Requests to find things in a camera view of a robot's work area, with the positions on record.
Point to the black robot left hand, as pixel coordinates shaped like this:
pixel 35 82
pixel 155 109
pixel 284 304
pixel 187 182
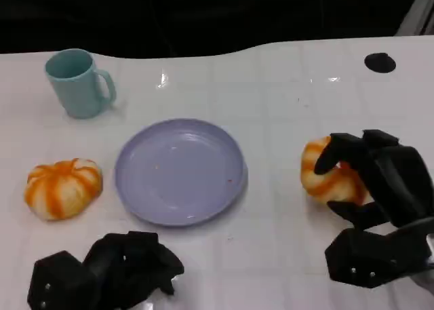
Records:
pixel 135 259

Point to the pale green mug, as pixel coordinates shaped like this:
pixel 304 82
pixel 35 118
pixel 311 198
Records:
pixel 78 84

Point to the orange and white bread roll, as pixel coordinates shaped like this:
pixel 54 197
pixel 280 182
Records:
pixel 62 189
pixel 325 184

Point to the lilac plate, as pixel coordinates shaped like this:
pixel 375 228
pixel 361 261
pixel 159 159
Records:
pixel 179 172

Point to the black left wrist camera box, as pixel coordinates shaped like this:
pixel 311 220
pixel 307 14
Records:
pixel 57 279

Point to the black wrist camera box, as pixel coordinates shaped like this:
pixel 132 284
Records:
pixel 57 279
pixel 369 255

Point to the grey metal frame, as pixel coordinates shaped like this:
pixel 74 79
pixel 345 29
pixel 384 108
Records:
pixel 418 11

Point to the black round table grommet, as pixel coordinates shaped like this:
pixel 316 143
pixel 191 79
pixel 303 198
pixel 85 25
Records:
pixel 379 63

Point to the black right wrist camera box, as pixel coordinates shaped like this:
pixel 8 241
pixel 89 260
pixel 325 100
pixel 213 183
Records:
pixel 369 255

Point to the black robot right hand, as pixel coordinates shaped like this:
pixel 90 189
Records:
pixel 393 177

